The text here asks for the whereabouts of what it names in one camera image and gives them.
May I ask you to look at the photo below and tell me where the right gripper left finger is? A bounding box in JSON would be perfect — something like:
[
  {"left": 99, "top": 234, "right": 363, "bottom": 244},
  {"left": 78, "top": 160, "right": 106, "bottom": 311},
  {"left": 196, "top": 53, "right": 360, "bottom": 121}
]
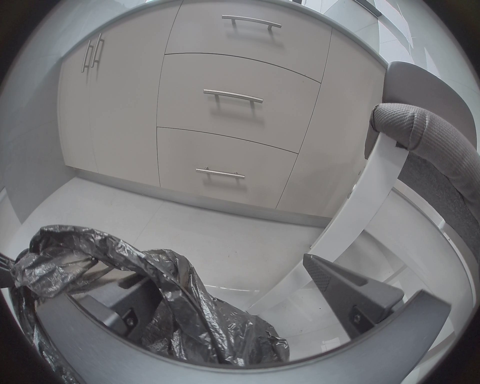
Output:
[{"left": 83, "top": 279, "right": 166, "bottom": 340}]

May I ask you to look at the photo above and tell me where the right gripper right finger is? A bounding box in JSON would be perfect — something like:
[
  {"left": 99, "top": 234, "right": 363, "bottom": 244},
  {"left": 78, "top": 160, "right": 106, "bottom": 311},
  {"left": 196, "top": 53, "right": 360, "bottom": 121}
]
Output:
[{"left": 303, "top": 253, "right": 406, "bottom": 341}]

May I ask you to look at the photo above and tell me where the black plastic bag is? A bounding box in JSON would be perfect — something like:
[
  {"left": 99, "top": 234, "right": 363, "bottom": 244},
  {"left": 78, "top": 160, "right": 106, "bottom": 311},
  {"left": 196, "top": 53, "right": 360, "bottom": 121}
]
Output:
[{"left": 7, "top": 224, "right": 291, "bottom": 384}]

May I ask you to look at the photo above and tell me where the grey white chair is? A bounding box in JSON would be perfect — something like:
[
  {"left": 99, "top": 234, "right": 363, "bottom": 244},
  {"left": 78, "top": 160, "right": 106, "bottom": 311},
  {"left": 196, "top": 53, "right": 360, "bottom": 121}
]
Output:
[{"left": 247, "top": 62, "right": 480, "bottom": 353}]

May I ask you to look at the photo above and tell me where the beige cabinet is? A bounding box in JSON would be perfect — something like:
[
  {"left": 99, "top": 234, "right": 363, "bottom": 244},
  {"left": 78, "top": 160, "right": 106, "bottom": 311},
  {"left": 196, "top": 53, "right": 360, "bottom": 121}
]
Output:
[{"left": 56, "top": 0, "right": 389, "bottom": 227}]

